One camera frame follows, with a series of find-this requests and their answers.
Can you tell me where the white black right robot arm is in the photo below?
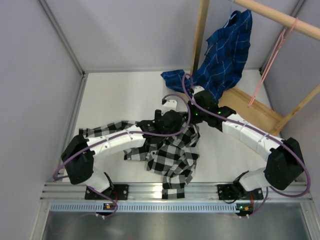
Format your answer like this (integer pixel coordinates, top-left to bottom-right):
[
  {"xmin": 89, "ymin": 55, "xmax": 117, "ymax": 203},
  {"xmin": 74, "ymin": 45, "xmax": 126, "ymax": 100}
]
[{"xmin": 188, "ymin": 86, "xmax": 305, "ymax": 199}]

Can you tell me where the pink wire hanger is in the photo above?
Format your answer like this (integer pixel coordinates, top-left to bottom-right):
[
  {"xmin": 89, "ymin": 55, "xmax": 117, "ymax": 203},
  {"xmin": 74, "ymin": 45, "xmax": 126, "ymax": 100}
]
[{"xmin": 247, "ymin": 17, "xmax": 299, "ymax": 108}]

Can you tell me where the slotted grey cable duct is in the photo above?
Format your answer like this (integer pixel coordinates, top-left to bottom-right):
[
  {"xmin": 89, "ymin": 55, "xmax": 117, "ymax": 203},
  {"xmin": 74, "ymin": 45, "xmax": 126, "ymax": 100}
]
[{"xmin": 50, "ymin": 201, "xmax": 253, "ymax": 214}]

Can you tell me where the aluminium mounting rail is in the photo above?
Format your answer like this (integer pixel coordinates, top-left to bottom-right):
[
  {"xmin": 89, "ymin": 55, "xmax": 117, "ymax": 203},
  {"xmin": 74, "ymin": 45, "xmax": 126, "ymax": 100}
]
[{"xmin": 40, "ymin": 182, "xmax": 313, "ymax": 203}]

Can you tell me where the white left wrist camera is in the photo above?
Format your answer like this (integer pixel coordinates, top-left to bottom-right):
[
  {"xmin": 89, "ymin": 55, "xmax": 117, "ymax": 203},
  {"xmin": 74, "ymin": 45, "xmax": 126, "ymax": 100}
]
[{"xmin": 161, "ymin": 99, "xmax": 178, "ymax": 111}]

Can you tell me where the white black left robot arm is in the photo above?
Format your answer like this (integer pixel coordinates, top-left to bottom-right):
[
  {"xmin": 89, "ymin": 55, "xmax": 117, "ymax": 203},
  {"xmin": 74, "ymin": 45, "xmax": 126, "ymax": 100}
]
[{"xmin": 61, "ymin": 110, "xmax": 191, "ymax": 200}]

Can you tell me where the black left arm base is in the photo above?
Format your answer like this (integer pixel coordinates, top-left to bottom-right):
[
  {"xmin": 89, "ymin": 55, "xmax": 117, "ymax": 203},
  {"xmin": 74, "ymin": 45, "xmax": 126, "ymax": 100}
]
[{"xmin": 84, "ymin": 184, "xmax": 129, "ymax": 201}]

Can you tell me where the black white checkered shirt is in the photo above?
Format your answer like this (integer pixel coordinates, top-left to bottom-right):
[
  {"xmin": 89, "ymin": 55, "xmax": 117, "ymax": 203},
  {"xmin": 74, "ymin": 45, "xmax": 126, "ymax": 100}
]
[{"xmin": 78, "ymin": 119, "xmax": 201, "ymax": 200}]

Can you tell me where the wooden clothes rack frame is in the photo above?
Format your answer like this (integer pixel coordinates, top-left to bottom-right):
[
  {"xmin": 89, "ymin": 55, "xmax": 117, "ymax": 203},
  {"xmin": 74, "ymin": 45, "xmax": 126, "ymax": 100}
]
[{"xmin": 190, "ymin": 0, "xmax": 320, "ymax": 136}]

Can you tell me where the blue plaid shirt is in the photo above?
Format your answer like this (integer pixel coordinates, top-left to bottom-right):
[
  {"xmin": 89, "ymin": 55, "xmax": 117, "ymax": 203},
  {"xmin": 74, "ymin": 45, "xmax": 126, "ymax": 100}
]
[{"xmin": 160, "ymin": 9, "xmax": 253, "ymax": 102}]

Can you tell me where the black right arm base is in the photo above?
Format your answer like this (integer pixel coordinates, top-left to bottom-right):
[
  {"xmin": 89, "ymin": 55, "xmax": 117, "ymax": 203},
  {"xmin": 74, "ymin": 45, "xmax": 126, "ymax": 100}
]
[{"xmin": 217, "ymin": 183, "xmax": 264, "ymax": 203}]

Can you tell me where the light blue hanger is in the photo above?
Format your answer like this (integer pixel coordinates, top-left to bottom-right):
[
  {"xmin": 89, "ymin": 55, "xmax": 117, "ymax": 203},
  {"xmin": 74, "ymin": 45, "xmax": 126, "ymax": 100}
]
[{"xmin": 223, "ymin": 0, "xmax": 237, "ymax": 29}]

